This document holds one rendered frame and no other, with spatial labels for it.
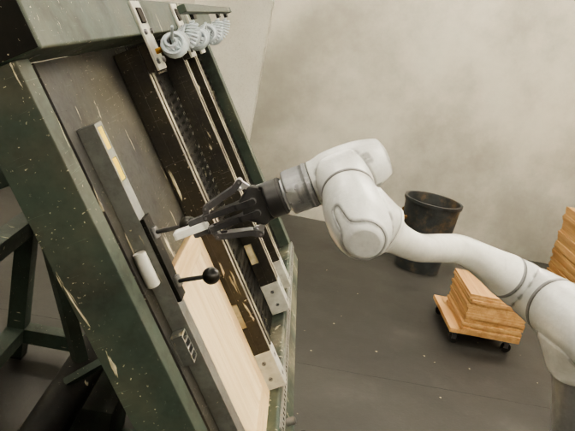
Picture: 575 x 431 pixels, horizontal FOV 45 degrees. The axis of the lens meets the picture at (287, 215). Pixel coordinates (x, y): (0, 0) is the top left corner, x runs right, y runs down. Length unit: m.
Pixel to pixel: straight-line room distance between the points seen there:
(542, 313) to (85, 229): 0.92
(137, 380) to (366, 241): 0.51
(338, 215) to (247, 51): 4.43
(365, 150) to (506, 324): 3.89
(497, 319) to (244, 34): 2.82
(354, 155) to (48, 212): 0.56
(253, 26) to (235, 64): 0.32
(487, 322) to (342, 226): 3.98
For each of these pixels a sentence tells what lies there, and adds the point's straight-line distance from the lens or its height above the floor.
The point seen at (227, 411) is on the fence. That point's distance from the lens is 1.66.
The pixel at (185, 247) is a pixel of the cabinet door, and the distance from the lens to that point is 1.83.
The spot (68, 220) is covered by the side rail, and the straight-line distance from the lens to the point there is 1.27.
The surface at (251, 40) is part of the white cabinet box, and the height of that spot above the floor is 1.72.
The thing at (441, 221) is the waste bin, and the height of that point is 0.52.
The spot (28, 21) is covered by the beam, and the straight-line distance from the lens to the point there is 1.24.
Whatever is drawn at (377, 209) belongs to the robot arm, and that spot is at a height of 1.71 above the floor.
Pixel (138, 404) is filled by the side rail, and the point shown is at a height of 1.24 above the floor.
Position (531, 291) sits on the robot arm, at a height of 1.53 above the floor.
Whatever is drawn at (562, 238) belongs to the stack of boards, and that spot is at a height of 0.50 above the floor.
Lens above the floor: 2.00
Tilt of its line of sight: 16 degrees down
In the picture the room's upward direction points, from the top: 12 degrees clockwise
